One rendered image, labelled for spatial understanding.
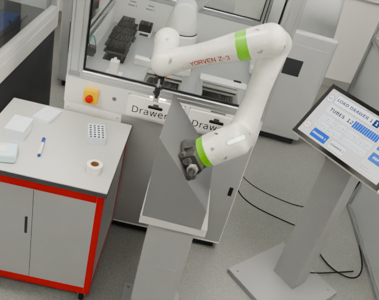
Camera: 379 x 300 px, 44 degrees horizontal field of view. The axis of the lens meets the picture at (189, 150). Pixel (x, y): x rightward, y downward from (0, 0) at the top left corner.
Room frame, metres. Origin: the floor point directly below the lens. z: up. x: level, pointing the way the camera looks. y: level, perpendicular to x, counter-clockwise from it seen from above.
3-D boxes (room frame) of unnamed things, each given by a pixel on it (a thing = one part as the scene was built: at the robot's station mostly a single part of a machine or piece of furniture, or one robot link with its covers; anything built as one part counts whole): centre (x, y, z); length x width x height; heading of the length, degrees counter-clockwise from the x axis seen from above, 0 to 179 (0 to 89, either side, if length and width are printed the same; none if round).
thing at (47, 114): (1.96, 0.72, 0.77); 0.13 x 0.09 x 0.02; 170
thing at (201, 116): (2.13, -0.09, 0.87); 0.29 x 0.02 x 0.11; 94
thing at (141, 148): (2.59, 0.21, 0.40); 1.03 x 0.95 x 0.80; 94
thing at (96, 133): (1.90, 0.45, 0.78); 0.12 x 0.08 x 0.04; 19
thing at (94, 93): (2.07, 0.55, 0.88); 0.07 x 0.05 x 0.07; 94
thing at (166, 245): (1.59, -0.01, 0.38); 0.30 x 0.30 x 0.76; 3
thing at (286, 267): (2.03, -0.74, 0.51); 0.50 x 0.45 x 1.02; 136
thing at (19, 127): (1.77, 0.78, 0.79); 0.13 x 0.09 x 0.05; 3
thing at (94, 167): (1.63, 0.38, 0.78); 0.07 x 0.07 x 0.04
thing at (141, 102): (2.11, 0.22, 0.87); 0.29 x 0.02 x 0.11; 94
